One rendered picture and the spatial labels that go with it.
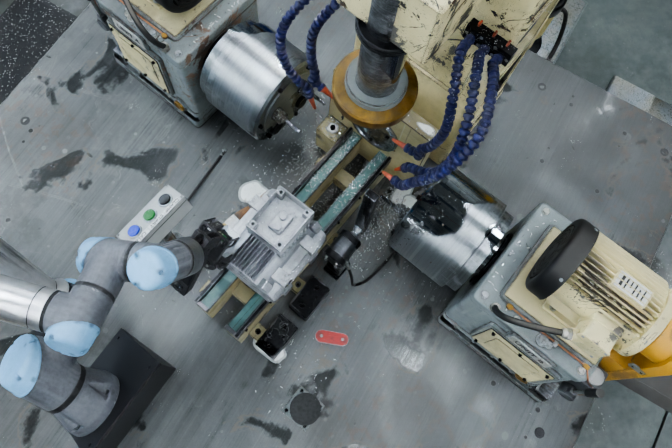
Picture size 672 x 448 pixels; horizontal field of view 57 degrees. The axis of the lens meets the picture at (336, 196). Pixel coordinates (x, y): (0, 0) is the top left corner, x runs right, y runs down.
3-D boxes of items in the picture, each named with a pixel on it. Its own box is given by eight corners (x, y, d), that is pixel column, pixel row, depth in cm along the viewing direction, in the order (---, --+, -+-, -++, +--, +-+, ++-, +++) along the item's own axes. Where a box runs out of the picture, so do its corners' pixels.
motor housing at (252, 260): (269, 203, 163) (265, 178, 145) (325, 248, 160) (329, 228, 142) (217, 261, 157) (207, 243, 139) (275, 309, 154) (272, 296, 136)
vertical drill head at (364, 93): (361, 65, 147) (391, -89, 101) (422, 110, 144) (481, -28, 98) (312, 118, 142) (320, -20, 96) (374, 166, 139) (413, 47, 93)
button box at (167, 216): (176, 194, 153) (166, 182, 149) (194, 207, 150) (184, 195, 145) (126, 246, 148) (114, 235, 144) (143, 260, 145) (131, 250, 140)
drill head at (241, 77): (230, 26, 180) (220, -32, 156) (328, 100, 174) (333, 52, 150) (169, 84, 173) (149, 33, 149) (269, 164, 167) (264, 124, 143)
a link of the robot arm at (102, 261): (57, 277, 109) (111, 284, 106) (87, 226, 115) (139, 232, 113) (77, 300, 115) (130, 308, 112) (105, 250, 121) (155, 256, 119)
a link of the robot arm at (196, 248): (181, 287, 117) (150, 260, 119) (193, 281, 122) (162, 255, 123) (202, 256, 116) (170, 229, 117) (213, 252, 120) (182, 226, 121)
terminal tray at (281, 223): (279, 194, 148) (279, 184, 141) (314, 221, 146) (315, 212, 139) (246, 232, 144) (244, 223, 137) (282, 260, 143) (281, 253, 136)
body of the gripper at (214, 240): (242, 238, 131) (216, 247, 120) (220, 269, 133) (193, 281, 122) (215, 215, 132) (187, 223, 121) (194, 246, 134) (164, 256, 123)
